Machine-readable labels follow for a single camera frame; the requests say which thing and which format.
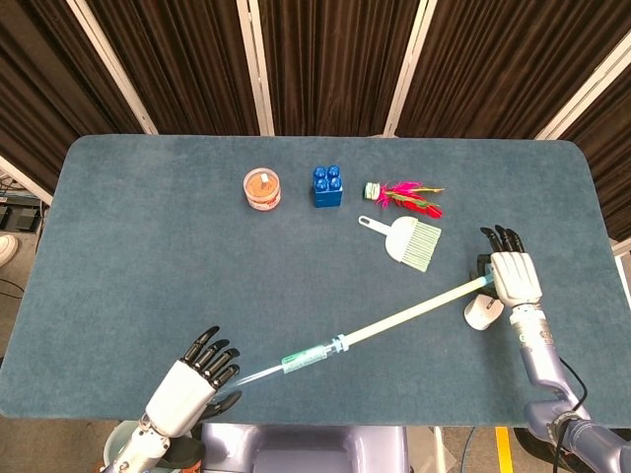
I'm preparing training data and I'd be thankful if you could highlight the brown pleated curtain panel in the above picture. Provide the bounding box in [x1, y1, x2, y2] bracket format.
[0, 0, 149, 193]
[556, 48, 631, 242]
[255, 0, 420, 138]
[83, 0, 262, 137]
[396, 0, 631, 139]

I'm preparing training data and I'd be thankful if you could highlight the colourful feather shuttlecock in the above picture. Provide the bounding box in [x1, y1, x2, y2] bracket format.
[364, 180, 446, 219]

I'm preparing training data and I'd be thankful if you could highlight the pale green hand brush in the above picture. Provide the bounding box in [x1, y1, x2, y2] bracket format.
[358, 215, 443, 273]

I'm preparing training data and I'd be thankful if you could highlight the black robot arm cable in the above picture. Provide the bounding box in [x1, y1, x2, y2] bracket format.
[550, 357, 591, 473]

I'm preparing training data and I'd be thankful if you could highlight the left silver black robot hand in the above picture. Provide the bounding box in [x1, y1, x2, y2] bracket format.
[145, 324, 244, 439]

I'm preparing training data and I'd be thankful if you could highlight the lavender robot torso base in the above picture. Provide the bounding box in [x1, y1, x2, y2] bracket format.
[200, 422, 410, 473]

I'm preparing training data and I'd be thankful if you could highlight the white computer mouse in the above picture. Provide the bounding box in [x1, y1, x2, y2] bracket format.
[462, 294, 506, 331]

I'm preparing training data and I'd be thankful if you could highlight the white partition frame post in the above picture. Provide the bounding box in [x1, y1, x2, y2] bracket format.
[235, 0, 276, 137]
[534, 34, 631, 142]
[0, 155, 54, 206]
[383, 0, 431, 138]
[66, 0, 160, 136]

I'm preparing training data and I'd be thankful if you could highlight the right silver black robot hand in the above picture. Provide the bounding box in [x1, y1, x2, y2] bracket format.
[467, 225, 543, 306]

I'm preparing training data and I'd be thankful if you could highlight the blue-grey felt table cover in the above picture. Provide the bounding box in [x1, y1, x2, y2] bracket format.
[0, 135, 631, 428]

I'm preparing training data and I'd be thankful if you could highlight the green and blue water pump toy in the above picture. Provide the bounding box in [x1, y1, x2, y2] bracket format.
[342, 263, 496, 346]

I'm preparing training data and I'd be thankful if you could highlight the clear jar of rubber bands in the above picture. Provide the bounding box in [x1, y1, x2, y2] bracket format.
[242, 167, 283, 213]

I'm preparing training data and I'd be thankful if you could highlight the black floor equipment box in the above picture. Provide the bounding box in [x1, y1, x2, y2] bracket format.
[0, 195, 46, 232]

